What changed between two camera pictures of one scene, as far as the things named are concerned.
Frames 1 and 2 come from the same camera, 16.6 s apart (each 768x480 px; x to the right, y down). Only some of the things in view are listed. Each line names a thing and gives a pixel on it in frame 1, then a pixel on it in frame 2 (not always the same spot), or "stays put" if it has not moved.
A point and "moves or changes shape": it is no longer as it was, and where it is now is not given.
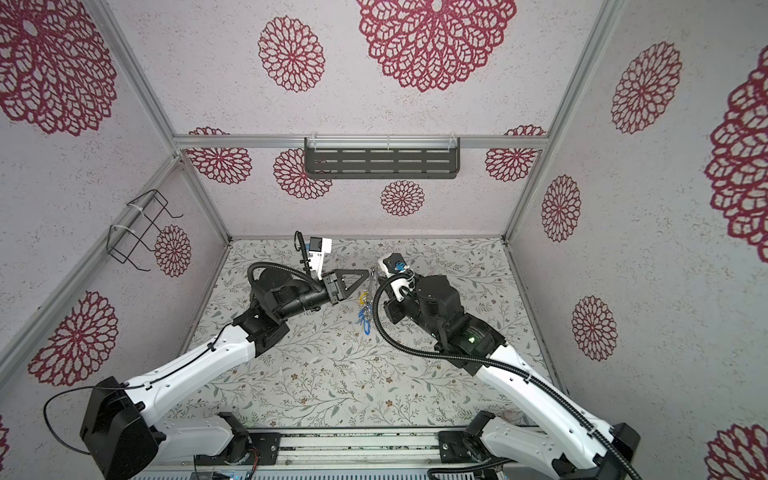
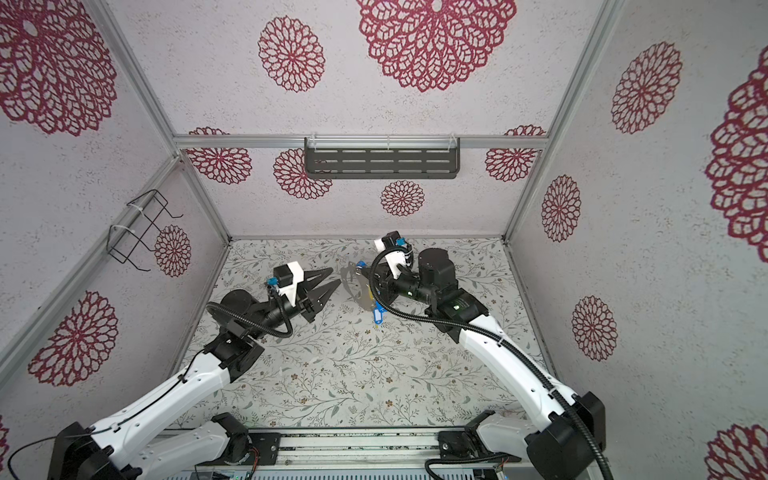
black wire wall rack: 123,239 stays put
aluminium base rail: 344,454 stays put
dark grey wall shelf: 381,157 stays put
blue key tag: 366,322 moves or changes shape
